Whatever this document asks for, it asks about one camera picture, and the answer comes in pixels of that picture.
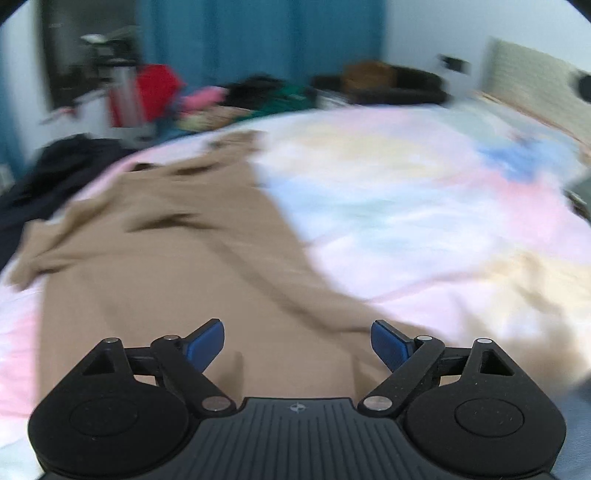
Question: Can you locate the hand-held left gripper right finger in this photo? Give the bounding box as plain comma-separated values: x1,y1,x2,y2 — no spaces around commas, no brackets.
358,320,515,416

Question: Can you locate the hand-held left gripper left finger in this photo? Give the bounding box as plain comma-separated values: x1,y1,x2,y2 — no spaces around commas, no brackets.
81,318,237,416

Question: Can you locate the tan garment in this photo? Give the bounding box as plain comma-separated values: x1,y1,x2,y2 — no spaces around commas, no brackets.
9,130,462,402

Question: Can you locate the pale yellow garment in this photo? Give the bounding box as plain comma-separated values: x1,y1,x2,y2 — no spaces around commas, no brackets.
180,111,222,132

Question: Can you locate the dark navy blanket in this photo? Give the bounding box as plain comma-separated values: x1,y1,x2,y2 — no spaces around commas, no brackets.
0,134,134,273

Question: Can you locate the pink garment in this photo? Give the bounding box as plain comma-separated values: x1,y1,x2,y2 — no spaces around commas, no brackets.
182,87,227,114

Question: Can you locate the garment steamer stand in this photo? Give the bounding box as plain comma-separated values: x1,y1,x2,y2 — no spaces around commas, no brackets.
81,32,153,134

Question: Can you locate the green garment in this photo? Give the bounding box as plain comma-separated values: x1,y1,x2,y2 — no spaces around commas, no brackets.
252,83,319,116

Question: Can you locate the black sofa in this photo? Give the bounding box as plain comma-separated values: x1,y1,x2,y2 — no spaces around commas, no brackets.
311,65,451,107

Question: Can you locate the red garment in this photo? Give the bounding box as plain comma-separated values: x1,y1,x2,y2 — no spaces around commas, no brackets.
108,65,185,127

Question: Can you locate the open cardboard box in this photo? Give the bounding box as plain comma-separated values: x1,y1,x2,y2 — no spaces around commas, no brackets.
342,60,393,93

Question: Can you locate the beige padded headboard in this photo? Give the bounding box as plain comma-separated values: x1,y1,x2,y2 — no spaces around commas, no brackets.
480,37,591,153

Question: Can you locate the narrow blue curtain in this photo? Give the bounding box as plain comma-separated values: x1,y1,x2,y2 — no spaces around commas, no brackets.
0,51,28,181

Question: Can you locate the wide blue curtain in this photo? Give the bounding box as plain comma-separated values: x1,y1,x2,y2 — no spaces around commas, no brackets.
139,0,386,88

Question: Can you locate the dark framed window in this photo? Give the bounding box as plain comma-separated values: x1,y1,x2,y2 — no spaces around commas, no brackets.
39,0,144,112

